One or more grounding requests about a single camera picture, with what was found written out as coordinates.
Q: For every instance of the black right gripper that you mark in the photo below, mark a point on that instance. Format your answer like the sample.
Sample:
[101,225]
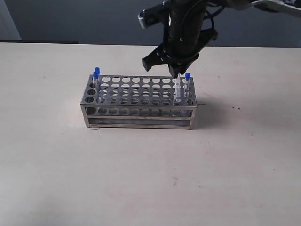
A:
[179,54]

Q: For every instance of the blue-capped tube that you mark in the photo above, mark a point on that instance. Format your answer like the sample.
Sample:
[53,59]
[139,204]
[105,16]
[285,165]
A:
[186,86]
[177,87]
[95,81]
[98,69]

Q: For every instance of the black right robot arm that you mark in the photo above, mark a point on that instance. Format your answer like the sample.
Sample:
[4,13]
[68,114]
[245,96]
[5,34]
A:
[189,26]

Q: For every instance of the stainless steel test tube rack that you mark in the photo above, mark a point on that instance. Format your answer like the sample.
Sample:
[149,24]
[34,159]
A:
[137,102]

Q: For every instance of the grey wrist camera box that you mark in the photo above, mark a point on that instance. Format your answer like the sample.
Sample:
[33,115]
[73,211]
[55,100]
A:
[159,13]

